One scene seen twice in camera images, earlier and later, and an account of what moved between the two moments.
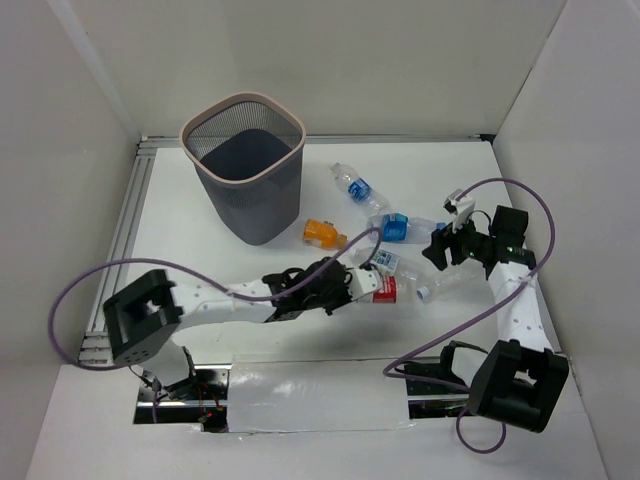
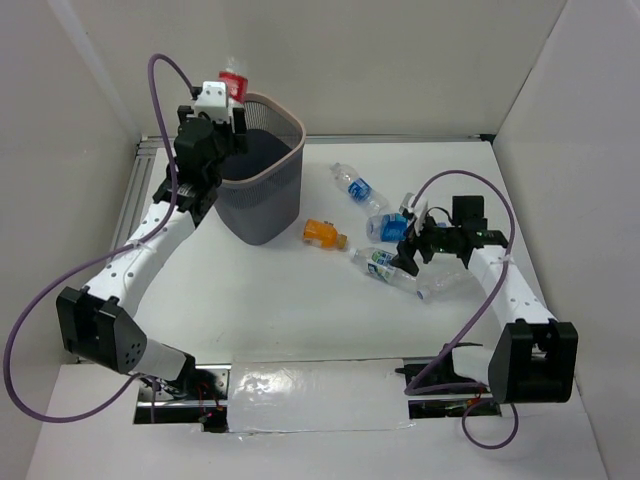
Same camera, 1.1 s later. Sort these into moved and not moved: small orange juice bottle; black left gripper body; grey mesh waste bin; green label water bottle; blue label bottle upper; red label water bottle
Moved: red label water bottle; black left gripper body
Not moved: blue label bottle upper; grey mesh waste bin; small orange juice bottle; green label water bottle
